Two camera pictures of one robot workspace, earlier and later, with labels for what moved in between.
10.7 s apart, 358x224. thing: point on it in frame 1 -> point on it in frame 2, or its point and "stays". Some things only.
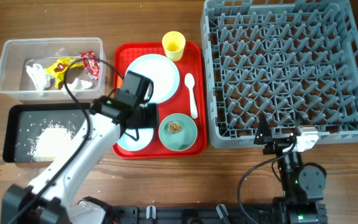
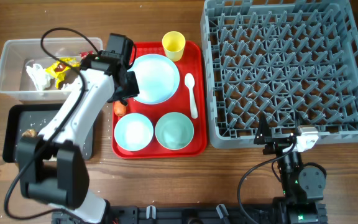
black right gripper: (263, 135) stays
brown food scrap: (174, 127) -> (30, 133)
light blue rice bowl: (145, 136) stays
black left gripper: (149, 116) -> (128, 89)
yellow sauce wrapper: (58, 71) stays
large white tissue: (39, 76) stays
